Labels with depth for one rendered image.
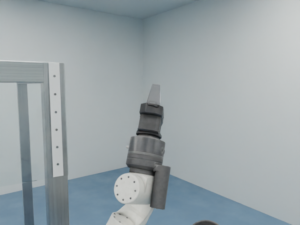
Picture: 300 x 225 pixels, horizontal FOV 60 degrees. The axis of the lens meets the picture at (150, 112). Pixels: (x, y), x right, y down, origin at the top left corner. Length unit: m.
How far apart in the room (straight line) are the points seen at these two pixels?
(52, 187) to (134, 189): 0.36
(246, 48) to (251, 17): 0.39
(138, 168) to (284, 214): 3.18
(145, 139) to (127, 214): 0.19
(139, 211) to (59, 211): 0.31
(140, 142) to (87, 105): 4.10
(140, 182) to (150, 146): 0.09
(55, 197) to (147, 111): 0.43
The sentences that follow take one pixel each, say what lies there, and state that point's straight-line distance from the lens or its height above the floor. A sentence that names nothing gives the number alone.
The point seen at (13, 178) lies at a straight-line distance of 0.84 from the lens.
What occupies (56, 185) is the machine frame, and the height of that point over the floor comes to 1.33.
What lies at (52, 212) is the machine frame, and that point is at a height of 1.24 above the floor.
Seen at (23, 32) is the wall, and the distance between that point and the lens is 4.45.
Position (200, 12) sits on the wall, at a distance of 4.28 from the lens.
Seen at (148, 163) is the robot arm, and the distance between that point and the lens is 0.60.
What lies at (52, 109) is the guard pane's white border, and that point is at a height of 1.56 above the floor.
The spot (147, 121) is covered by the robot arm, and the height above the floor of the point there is 1.55.
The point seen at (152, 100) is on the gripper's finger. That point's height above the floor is 1.59.
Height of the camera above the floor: 1.63
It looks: 6 degrees down
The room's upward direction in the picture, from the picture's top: straight up
